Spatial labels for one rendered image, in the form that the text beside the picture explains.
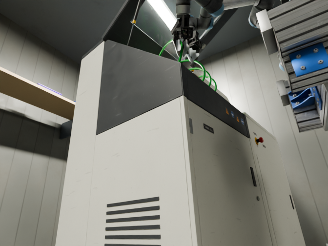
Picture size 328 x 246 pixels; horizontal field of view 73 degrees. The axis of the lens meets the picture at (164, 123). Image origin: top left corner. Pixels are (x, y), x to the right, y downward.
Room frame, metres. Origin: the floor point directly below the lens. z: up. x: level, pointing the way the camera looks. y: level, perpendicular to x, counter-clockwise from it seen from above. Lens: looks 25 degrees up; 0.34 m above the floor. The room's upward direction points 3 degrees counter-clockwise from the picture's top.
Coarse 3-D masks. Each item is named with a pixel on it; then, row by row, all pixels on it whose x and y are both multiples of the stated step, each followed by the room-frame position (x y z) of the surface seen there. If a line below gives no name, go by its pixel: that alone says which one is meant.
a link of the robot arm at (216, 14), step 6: (210, 0) 0.73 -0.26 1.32; (216, 0) 0.75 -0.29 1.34; (222, 0) 0.76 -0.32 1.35; (204, 6) 0.76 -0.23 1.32; (210, 6) 0.76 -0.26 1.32; (216, 6) 0.77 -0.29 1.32; (222, 6) 0.78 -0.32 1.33; (210, 12) 0.80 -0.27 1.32; (216, 12) 0.80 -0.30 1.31; (222, 12) 0.80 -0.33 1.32
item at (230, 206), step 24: (192, 120) 0.76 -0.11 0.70; (216, 120) 0.93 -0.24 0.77; (192, 144) 0.75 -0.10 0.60; (216, 144) 0.90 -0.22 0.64; (240, 144) 1.12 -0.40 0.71; (216, 168) 0.87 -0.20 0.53; (240, 168) 1.07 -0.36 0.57; (216, 192) 0.85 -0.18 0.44; (240, 192) 1.03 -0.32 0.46; (216, 216) 0.83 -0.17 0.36; (240, 216) 0.99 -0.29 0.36; (264, 216) 1.22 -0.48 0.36; (216, 240) 0.82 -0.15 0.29; (240, 240) 0.96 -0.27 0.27; (264, 240) 1.17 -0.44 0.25
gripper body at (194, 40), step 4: (196, 32) 1.02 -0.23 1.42; (196, 36) 1.01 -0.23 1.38; (192, 40) 1.01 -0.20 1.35; (196, 40) 1.02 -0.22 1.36; (188, 44) 1.04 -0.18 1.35; (192, 44) 1.03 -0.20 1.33; (196, 44) 1.03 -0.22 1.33; (200, 44) 1.05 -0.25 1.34; (192, 48) 1.06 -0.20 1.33; (196, 48) 1.06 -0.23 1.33; (200, 48) 1.06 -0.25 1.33
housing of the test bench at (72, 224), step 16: (96, 48) 1.15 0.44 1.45; (96, 64) 1.14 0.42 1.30; (80, 80) 1.25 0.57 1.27; (96, 80) 1.12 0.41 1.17; (80, 96) 1.24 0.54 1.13; (96, 96) 1.11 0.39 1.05; (80, 112) 1.22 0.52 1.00; (96, 112) 1.10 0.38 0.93; (80, 128) 1.20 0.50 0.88; (96, 128) 1.10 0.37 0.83; (80, 144) 1.19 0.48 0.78; (80, 160) 1.18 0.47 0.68; (80, 176) 1.16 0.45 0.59; (64, 192) 1.26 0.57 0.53; (80, 192) 1.15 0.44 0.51; (64, 208) 1.24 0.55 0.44; (80, 208) 1.14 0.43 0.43; (64, 224) 1.23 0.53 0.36; (80, 224) 1.13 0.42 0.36; (64, 240) 1.21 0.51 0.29; (80, 240) 1.12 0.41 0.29
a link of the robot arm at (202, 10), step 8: (224, 0) 0.90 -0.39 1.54; (232, 0) 0.90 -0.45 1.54; (240, 0) 0.91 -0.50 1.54; (248, 0) 0.92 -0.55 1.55; (256, 0) 0.92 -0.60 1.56; (264, 0) 0.93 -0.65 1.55; (272, 0) 0.94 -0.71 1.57; (224, 8) 0.94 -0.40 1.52; (232, 8) 0.96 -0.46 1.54; (264, 8) 0.98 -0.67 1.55; (208, 16) 0.97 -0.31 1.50
